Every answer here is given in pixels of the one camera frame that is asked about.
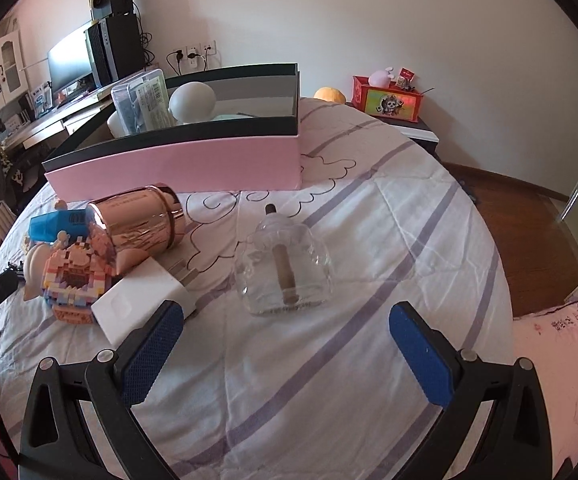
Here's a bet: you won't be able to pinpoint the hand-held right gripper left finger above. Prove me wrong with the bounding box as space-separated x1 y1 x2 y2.
19 300 186 480

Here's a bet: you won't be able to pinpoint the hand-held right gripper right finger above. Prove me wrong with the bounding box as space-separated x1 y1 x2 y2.
388 301 557 480

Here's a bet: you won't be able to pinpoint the white pink block piece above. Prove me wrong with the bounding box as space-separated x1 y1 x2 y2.
21 230 70 304

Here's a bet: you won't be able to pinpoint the pink block figure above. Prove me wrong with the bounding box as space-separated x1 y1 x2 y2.
43 240 120 327

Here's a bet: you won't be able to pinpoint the blue tube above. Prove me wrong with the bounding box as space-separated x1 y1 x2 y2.
29 210 90 244

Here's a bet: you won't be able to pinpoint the rose gold jar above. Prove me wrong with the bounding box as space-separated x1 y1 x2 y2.
86 185 188 274

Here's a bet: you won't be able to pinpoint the clear glass bottle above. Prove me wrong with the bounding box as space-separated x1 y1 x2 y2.
233 202 336 317

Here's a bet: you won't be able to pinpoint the pink cardboard box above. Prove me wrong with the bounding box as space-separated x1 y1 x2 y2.
42 62 303 202

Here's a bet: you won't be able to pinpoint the clear plastic storage box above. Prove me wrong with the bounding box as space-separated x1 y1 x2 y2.
111 67 176 137

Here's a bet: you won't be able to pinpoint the white head figure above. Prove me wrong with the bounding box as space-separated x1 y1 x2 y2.
168 82 218 126

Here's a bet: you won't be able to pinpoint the white striped quilt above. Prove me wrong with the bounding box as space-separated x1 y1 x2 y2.
0 95 518 480

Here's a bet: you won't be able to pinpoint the pink blanket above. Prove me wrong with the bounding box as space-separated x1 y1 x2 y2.
511 287 578 480

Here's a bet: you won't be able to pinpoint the white desk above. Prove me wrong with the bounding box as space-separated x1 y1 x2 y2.
0 76 122 162

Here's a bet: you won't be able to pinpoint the books on desk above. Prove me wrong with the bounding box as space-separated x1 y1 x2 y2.
0 81 53 133

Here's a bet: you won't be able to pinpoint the black computer monitor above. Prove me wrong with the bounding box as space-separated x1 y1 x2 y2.
47 21 95 97

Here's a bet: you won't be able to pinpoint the red printed crate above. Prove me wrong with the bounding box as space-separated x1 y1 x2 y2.
352 75 426 124

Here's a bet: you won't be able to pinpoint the black computer tower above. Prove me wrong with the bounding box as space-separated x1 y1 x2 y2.
84 12 146 89

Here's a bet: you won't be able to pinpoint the orange octopus plush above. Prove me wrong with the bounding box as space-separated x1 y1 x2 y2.
313 85 348 105

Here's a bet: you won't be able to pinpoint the pink plush toy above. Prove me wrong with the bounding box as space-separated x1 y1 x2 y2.
368 65 395 86

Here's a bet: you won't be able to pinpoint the black speaker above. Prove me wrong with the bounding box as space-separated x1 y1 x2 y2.
89 0 135 19

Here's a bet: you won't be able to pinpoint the black power cables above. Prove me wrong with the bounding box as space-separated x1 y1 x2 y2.
130 0 211 77

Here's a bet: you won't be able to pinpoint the wall power sockets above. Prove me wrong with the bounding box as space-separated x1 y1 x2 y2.
166 39 219 74

